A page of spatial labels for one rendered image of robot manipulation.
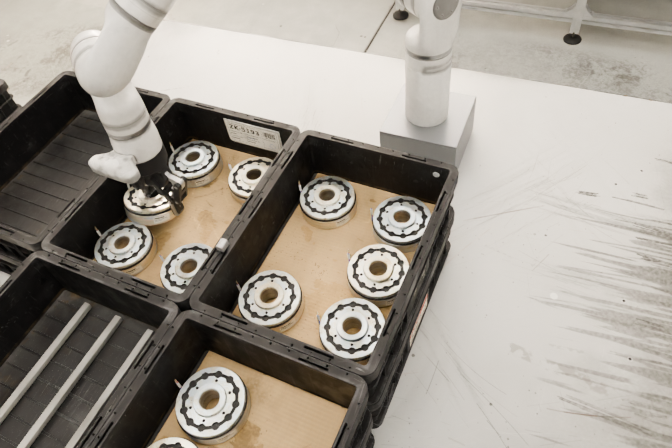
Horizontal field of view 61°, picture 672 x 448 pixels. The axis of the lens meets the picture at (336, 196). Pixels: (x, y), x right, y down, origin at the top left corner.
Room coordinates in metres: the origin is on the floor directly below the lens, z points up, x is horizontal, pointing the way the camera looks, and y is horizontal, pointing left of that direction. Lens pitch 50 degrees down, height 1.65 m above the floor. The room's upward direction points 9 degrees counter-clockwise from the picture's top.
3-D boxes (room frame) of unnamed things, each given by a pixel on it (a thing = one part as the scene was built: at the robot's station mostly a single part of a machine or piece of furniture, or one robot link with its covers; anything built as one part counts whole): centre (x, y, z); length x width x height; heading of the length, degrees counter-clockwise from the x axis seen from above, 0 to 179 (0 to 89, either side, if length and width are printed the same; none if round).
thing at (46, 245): (0.70, 0.27, 0.92); 0.40 x 0.30 x 0.02; 149
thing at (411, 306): (0.54, 0.01, 0.87); 0.40 x 0.30 x 0.11; 149
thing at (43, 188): (0.85, 0.53, 0.87); 0.40 x 0.30 x 0.11; 149
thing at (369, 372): (0.54, 0.01, 0.92); 0.40 x 0.30 x 0.02; 149
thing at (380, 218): (0.60, -0.11, 0.86); 0.10 x 0.10 x 0.01
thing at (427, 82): (0.91, -0.22, 0.89); 0.09 x 0.09 x 0.17; 68
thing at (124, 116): (0.72, 0.31, 1.14); 0.09 x 0.07 x 0.15; 21
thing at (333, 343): (0.41, 0.01, 0.86); 0.10 x 0.10 x 0.01
